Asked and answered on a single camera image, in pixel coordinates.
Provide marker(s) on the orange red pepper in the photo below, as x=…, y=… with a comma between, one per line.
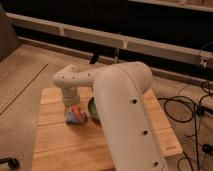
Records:
x=76, y=110

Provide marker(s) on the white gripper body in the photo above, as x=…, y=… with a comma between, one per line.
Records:
x=71, y=96

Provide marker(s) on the wooden board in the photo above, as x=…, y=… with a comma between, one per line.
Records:
x=59, y=147

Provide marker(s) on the black chair wheel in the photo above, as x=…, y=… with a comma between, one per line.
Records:
x=13, y=163

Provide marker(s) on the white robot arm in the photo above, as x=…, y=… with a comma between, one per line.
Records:
x=117, y=91

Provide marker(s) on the white shelf rail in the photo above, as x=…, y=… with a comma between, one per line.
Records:
x=133, y=44

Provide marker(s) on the green bowl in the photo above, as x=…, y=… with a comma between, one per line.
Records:
x=92, y=109

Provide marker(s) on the blue sponge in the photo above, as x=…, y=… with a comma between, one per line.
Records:
x=71, y=118

